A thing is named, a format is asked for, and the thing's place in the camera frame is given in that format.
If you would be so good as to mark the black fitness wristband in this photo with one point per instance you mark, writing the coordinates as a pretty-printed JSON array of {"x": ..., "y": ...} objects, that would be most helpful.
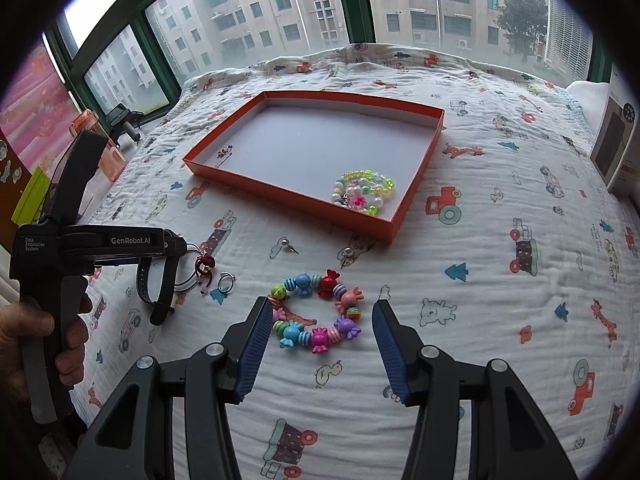
[{"x": 162, "y": 305}]

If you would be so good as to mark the black device on sill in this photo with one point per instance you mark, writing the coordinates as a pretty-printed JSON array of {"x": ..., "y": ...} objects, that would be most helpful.
[{"x": 122, "y": 120}]

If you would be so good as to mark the orange transparent water bottle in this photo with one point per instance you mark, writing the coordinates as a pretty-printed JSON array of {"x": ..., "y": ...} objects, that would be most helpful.
[{"x": 111, "y": 162}]

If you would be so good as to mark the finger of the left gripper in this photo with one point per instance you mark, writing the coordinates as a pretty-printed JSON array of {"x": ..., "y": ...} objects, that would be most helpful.
[{"x": 173, "y": 244}]

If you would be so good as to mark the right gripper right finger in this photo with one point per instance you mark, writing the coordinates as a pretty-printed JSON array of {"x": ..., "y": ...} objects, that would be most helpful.
[{"x": 399, "y": 347}]

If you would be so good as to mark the green yellow box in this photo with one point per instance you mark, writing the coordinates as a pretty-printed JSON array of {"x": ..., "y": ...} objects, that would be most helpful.
[{"x": 29, "y": 207}]

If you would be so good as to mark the silver hoop earring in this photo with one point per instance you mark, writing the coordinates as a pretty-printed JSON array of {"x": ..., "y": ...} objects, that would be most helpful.
[{"x": 193, "y": 280}]

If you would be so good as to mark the white pillow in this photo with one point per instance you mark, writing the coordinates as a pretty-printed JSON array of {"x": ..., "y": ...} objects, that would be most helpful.
[{"x": 592, "y": 98}]

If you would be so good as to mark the green window frame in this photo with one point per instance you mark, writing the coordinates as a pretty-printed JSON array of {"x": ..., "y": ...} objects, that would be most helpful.
[{"x": 141, "y": 52}]

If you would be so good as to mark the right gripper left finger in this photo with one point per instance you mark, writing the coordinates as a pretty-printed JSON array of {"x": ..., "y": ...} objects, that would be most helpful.
[{"x": 253, "y": 337}]

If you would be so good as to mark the outdoor air conditioner unit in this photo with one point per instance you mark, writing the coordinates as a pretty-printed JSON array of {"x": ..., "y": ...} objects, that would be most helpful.
[{"x": 569, "y": 42}]

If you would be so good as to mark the orange shallow box tray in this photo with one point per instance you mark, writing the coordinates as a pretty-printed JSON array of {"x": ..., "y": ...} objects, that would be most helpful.
[{"x": 290, "y": 147}]

